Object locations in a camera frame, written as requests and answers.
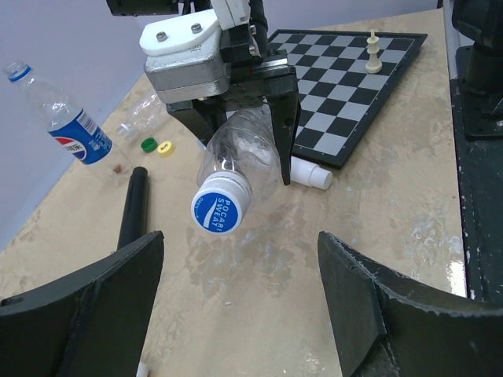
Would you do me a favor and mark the green bottle cap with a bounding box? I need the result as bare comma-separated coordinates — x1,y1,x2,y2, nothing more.
140,137,158,153

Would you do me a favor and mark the black white chessboard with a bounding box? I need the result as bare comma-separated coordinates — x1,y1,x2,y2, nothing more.
269,29,427,169

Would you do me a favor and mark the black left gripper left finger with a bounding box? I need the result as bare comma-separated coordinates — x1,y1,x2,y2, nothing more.
1,231,164,376

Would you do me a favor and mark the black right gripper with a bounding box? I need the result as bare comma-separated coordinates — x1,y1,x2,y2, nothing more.
166,23,301,185

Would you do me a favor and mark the clear plastic bottle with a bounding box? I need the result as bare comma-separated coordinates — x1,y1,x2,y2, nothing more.
116,91,169,140

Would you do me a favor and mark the clear bottle blue cap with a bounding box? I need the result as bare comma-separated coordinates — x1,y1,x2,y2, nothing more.
191,105,282,235

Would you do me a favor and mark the black microphone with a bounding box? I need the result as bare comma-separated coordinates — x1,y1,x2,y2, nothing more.
117,167,149,249

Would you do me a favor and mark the yellow bottle cap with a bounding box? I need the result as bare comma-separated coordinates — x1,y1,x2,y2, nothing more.
157,141,174,157

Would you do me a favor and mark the cream chess piece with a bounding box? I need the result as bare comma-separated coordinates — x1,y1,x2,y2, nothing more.
365,30,382,74

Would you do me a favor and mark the white microphone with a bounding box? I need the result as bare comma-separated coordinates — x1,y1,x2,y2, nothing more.
291,156,333,190

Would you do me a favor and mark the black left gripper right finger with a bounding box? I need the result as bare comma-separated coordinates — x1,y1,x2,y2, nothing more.
318,232,502,376

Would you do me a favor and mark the Pepsi bottle blue label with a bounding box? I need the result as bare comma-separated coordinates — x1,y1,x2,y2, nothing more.
3,60,133,185

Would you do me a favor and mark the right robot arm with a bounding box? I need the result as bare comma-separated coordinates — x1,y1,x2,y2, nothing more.
108,1,428,184

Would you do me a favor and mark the aluminium table frame rail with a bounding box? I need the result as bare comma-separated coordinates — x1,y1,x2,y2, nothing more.
442,0,461,79

